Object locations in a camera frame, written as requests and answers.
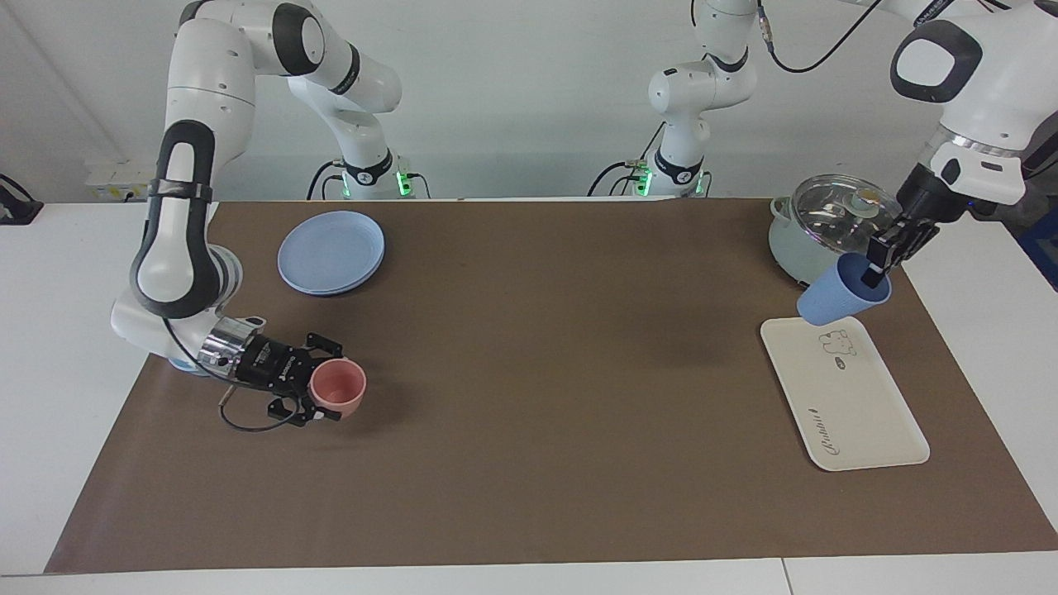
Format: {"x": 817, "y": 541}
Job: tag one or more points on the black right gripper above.
{"x": 277, "y": 364}

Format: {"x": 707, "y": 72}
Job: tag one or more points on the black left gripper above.
{"x": 930, "y": 198}

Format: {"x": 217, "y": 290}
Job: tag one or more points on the pink plastic cup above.
{"x": 339, "y": 388}

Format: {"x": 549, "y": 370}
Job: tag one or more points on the blue plastic cup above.
{"x": 831, "y": 299}

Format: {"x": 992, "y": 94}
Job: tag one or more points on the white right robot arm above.
{"x": 198, "y": 83}

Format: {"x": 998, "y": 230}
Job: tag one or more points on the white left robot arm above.
{"x": 992, "y": 83}

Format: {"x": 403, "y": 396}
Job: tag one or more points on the cream rabbit print tray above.
{"x": 851, "y": 405}

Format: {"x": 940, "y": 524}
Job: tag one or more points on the glass pot lid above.
{"x": 831, "y": 211}

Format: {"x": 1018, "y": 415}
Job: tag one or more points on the pale green electric pot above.
{"x": 793, "y": 252}

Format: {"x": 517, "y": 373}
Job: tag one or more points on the blue round plate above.
{"x": 331, "y": 252}

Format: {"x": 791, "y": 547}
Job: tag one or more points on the light blue bowl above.
{"x": 186, "y": 367}

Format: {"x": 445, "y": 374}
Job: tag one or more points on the blue box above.
{"x": 1043, "y": 248}

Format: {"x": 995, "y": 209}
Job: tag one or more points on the brown table mat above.
{"x": 537, "y": 372}

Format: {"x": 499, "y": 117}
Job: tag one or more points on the black object on table edge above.
{"x": 16, "y": 207}

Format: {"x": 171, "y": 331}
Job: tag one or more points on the white wall power strip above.
{"x": 120, "y": 178}

